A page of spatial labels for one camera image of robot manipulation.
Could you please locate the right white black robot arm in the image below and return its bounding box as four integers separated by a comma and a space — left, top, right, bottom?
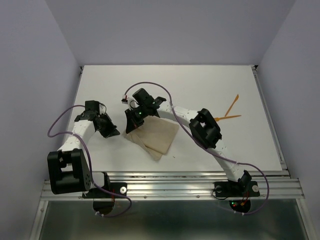
121, 88, 252, 197

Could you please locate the left aluminium frame post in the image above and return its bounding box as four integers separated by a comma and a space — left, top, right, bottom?
29, 200, 49, 240

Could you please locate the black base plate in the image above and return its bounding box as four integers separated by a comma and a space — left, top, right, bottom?
82, 182, 128, 199
213, 181, 260, 198

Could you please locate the beige cloth napkin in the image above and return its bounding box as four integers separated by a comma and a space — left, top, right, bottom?
122, 116, 179, 161

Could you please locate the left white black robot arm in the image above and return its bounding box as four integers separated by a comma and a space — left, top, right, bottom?
47, 100, 120, 195

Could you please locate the right aluminium side rail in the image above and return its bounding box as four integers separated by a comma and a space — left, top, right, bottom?
251, 64, 291, 173

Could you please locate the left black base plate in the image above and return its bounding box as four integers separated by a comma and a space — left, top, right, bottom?
82, 182, 128, 199

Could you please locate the aluminium mounting rail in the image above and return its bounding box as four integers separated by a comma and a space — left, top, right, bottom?
41, 170, 306, 201

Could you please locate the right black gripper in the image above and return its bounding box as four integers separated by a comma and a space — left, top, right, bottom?
124, 105, 148, 134

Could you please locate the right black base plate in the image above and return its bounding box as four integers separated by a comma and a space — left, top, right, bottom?
213, 181, 260, 198

